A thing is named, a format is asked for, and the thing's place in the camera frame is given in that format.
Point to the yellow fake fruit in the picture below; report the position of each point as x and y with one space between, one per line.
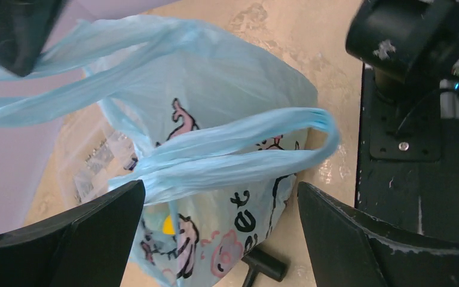
168 226

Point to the black T-handle tool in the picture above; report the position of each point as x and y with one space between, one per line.
260 262

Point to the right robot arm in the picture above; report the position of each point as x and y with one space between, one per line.
401 38

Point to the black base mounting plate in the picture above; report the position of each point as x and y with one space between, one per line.
417 189

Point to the clear plastic screw organizer box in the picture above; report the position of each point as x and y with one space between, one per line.
88 155

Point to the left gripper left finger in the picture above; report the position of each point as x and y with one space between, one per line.
88 245

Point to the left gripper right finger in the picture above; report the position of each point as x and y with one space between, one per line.
348 247

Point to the light blue plastic bag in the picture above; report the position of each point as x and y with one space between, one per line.
220 128

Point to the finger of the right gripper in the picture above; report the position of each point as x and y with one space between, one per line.
25 27

